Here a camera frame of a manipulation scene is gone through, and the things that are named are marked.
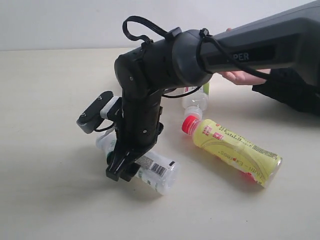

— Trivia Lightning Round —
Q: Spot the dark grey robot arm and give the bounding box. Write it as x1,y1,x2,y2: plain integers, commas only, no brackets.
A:
106,0,320,181

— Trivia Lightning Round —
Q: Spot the black cable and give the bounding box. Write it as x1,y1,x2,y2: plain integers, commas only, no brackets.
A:
122,15,272,100

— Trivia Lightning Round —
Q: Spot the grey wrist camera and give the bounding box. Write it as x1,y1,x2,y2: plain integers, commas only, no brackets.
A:
76,91,122,134

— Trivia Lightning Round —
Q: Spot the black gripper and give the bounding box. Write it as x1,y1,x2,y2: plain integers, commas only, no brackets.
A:
105,89,164,182

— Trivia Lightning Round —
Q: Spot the person's open hand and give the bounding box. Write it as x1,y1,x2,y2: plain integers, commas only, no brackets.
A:
219,71,266,86

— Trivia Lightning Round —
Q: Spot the yellow label bottle red cap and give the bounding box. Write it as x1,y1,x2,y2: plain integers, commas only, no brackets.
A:
181,115,283,188

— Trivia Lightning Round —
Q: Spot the clear bottle white fruit label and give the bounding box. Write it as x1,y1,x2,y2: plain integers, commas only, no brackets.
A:
182,82,210,120

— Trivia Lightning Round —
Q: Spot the white green label bottle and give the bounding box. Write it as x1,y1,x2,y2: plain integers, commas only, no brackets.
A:
95,131,180,195

